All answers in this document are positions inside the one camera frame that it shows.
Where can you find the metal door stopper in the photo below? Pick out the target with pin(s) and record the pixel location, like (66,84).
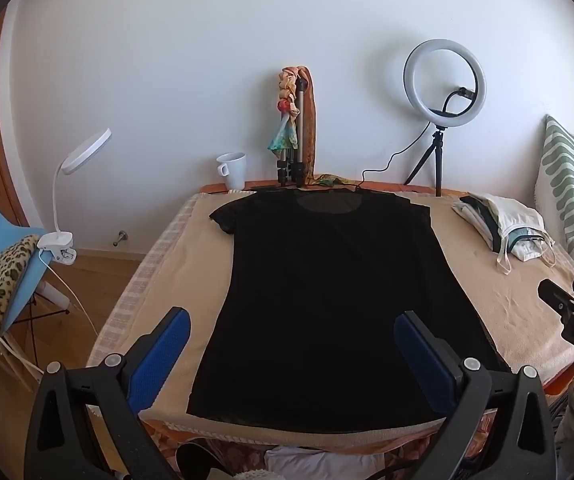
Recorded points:
(122,235)

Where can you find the beige blanket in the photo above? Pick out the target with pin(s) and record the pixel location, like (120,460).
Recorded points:
(492,300)

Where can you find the colourful orange scarf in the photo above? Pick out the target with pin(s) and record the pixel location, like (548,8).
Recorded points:
(309,125)

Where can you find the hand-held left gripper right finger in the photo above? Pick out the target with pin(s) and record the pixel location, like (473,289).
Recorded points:
(424,355)

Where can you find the white mug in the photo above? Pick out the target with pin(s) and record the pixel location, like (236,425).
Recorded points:
(236,170)

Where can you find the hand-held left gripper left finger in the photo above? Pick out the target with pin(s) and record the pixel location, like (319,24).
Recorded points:
(159,355)

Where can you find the black t-shirt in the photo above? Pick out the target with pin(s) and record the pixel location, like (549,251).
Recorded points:
(327,310)

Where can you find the folded white dark-trimmed garment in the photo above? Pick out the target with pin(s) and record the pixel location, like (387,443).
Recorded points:
(472,215)

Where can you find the green striped pillow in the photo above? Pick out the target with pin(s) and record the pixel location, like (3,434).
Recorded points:
(567,185)

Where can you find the white clip lamp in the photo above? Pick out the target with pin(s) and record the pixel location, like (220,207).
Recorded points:
(87,150)

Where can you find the orange leaf-print bedsheet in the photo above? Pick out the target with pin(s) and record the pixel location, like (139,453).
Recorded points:
(247,186)

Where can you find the white cloth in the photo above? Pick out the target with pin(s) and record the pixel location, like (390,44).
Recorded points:
(317,462)

